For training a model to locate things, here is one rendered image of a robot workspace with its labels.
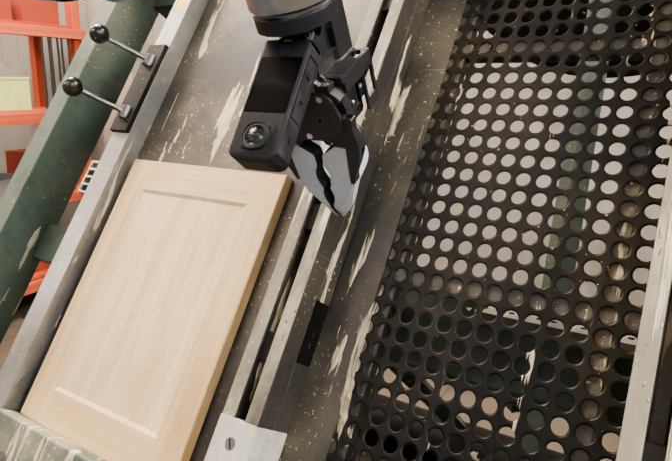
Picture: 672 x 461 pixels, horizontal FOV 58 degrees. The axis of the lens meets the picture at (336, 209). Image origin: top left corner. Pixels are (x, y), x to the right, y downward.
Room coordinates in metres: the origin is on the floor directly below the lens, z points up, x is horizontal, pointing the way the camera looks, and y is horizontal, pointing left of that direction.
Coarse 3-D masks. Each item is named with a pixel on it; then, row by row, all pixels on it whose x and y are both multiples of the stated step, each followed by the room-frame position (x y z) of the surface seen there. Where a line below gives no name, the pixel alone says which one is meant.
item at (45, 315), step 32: (192, 0) 1.33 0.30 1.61; (160, 32) 1.32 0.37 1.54; (192, 32) 1.33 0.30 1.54; (160, 96) 1.25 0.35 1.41; (128, 160) 1.18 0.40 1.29; (96, 192) 1.13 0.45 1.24; (96, 224) 1.11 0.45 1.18; (64, 256) 1.07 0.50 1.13; (64, 288) 1.05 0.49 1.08; (32, 320) 1.02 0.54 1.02; (32, 352) 0.99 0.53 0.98; (0, 384) 0.97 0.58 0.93; (32, 384) 0.99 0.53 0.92
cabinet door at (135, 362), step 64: (128, 192) 1.12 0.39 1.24; (192, 192) 1.04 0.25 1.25; (256, 192) 0.96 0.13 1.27; (128, 256) 1.03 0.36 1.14; (192, 256) 0.96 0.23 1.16; (256, 256) 0.89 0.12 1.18; (64, 320) 1.01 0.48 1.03; (128, 320) 0.95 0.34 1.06; (192, 320) 0.88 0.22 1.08; (64, 384) 0.93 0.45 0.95; (128, 384) 0.87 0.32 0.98; (192, 384) 0.81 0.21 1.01; (128, 448) 0.80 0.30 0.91; (192, 448) 0.77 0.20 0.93
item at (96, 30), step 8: (96, 24) 1.22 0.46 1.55; (96, 32) 1.21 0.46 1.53; (104, 32) 1.22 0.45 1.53; (96, 40) 1.22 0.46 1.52; (104, 40) 1.22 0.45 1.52; (112, 40) 1.23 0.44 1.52; (128, 48) 1.24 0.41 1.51; (136, 56) 1.25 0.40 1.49; (144, 56) 1.25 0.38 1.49; (152, 56) 1.26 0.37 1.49; (144, 64) 1.25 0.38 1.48
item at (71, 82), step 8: (64, 80) 1.16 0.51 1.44; (72, 80) 1.16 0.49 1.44; (80, 80) 1.17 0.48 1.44; (64, 88) 1.16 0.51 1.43; (72, 88) 1.16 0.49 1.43; (80, 88) 1.17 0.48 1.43; (72, 96) 1.17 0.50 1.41; (88, 96) 1.18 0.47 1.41; (96, 96) 1.18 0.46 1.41; (104, 104) 1.19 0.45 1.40; (112, 104) 1.19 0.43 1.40; (120, 112) 1.20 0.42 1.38; (128, 112) 1.20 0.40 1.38
